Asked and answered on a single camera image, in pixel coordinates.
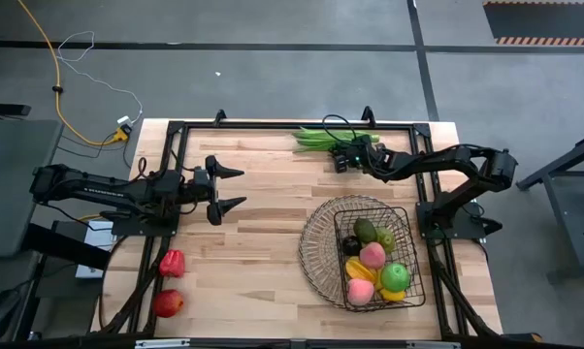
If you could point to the black clamp bracket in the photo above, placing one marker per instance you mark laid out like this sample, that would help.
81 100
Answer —
368 115
219 115

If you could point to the green pear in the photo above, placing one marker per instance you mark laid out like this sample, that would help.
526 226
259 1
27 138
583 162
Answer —
388 238

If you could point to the round woven placemat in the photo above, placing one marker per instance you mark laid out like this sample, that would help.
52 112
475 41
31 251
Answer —
316 242

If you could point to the yellow plug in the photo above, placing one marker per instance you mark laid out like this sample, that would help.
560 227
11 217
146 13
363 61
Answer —
121 135

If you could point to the green avocado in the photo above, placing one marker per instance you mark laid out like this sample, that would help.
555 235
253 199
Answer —
365 230

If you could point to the silver metal bracket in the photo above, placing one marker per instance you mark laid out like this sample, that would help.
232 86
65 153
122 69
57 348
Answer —
432 345
162 343

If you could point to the white box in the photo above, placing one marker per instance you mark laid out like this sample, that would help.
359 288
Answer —
100 235

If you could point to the yellow banana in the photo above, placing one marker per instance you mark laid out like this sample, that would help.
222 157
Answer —
377 281

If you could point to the yellow lemon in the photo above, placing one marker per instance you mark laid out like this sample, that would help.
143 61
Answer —
393 295

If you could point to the black desk frame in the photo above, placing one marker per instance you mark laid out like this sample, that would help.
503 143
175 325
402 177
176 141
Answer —
563 223

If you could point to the grey desk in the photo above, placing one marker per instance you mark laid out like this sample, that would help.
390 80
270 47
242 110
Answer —
10 145

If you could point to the pink peach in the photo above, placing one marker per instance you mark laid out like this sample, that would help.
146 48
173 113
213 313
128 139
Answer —
360 292
372 255

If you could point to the red bell pepper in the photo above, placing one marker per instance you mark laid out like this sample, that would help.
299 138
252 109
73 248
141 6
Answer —
172 263

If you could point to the dark green round fruit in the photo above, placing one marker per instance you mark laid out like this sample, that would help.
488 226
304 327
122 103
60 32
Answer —
351 245

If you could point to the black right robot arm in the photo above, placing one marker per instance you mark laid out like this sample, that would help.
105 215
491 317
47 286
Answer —
437 162

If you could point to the black desk leg beam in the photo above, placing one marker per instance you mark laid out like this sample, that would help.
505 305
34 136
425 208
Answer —
64 247

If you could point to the green bean bunch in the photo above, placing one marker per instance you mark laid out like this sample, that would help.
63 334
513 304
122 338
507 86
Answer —
311 140

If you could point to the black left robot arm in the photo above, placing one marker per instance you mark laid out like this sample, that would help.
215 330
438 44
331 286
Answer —
78 186

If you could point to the yellow starfruit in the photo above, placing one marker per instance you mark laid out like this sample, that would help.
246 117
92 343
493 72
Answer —
357 270

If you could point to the black aluminium table frame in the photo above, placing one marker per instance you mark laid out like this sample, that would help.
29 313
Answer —
272 125

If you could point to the red apple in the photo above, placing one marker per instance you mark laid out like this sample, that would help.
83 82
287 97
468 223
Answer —
168 303

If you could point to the black hazard-striped floor mat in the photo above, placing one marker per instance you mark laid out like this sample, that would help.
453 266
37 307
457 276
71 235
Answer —
539 19

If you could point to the white power adapter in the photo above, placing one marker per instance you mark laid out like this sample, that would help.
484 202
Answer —
124 119

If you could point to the green apple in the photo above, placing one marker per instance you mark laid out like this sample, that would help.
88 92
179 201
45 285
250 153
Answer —
395 277

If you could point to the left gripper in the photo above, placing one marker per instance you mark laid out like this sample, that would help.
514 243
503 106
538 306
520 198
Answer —
197 186

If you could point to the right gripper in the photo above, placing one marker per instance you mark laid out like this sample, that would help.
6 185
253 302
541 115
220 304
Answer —
357 155

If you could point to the black flat bar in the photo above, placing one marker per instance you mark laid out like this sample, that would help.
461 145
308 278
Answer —
6 110

